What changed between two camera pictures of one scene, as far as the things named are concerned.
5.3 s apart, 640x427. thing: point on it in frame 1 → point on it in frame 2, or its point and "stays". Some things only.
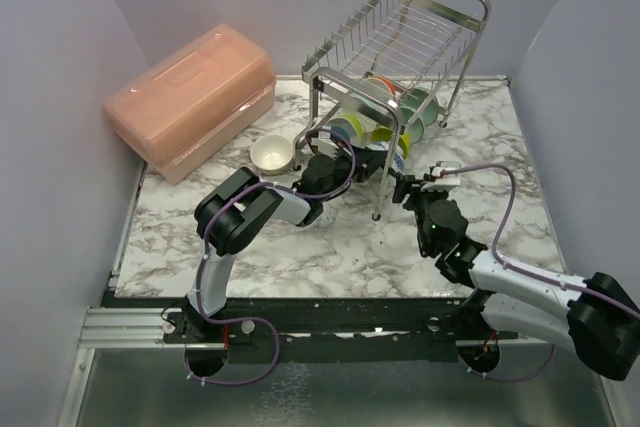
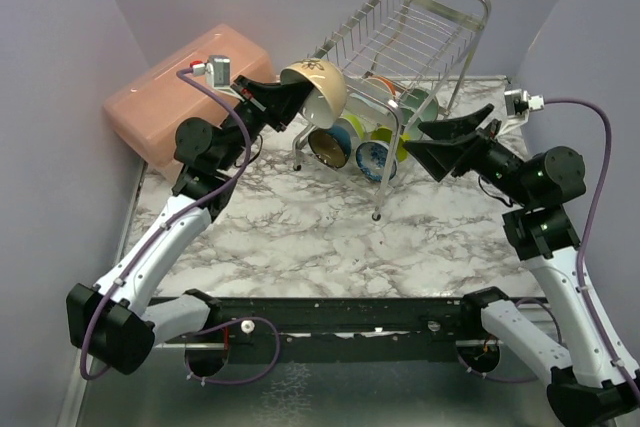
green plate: (409, 102) stays
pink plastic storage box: (206, 92) stays
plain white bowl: (271, 154) → (328, 98)
